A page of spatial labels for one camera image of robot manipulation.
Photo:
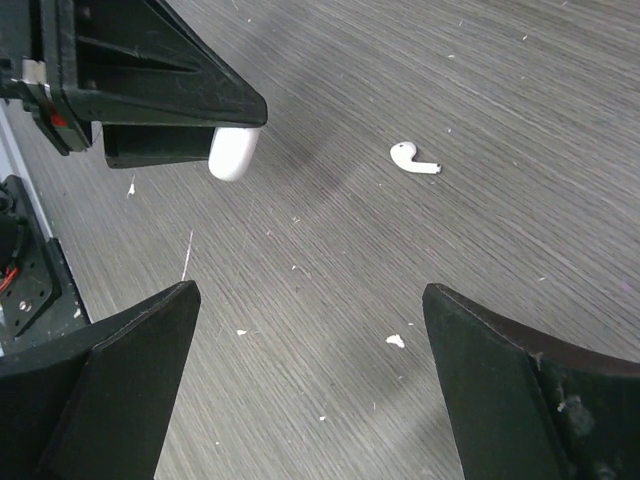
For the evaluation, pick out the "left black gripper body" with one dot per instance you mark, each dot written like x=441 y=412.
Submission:
x=31 y=70

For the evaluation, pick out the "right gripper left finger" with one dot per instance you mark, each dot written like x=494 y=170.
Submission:
x=96 y=403

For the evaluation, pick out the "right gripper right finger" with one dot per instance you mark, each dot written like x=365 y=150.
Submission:
x=526 y=405

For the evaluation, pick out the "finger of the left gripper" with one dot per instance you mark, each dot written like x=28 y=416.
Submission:
x=137 y=146
x=139 y=63

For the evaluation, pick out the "white earbud case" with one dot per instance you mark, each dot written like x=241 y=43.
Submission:
x=231 y=152

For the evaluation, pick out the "white earbud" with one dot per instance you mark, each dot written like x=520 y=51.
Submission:
x=403 y=155

